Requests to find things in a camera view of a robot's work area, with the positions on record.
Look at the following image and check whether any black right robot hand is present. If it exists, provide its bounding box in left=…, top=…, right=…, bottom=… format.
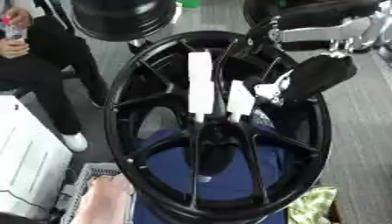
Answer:
left=243, top=25, right=361, bottom=107

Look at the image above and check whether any person's hand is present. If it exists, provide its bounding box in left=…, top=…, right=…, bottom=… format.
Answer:
left=3, top=6, right=34, bottom=30
left=0, top=37, right=31, bottom=59

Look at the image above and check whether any clear plastic bottle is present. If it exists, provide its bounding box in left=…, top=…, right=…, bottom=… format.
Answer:
left=0, top=15, right=28, bottom=42

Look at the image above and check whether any short white pin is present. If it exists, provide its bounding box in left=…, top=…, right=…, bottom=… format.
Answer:
left=225, top=80, right=257, bottom=123

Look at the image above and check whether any tall white pin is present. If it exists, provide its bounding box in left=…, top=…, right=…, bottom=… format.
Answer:
left=186, top=51, right=218, bottom=123

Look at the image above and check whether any black spoked wheel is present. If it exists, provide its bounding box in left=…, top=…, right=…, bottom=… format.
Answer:
left=102, top=30, right=334, bottom=224

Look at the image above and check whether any person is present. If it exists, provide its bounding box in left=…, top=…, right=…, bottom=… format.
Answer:
left=0, top=0, right=110, bottom=153

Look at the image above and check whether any white hard case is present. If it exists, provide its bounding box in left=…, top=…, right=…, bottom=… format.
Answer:
left=0, top=94, right=74, bottom=221

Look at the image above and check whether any green white patterned cloth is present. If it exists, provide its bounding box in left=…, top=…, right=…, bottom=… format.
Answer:
left=286, top=186, right=340, bottom=224

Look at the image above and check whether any grey plastic basket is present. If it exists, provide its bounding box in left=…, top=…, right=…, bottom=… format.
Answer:
left=58, top=162, right=138, bottom=224

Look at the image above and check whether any green box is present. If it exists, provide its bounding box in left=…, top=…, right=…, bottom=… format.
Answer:
left=176, top=0, right=202, bottom=9

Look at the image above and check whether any pink cloth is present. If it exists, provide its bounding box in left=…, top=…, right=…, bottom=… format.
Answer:
left=68, top=174, right=135, bottom=224

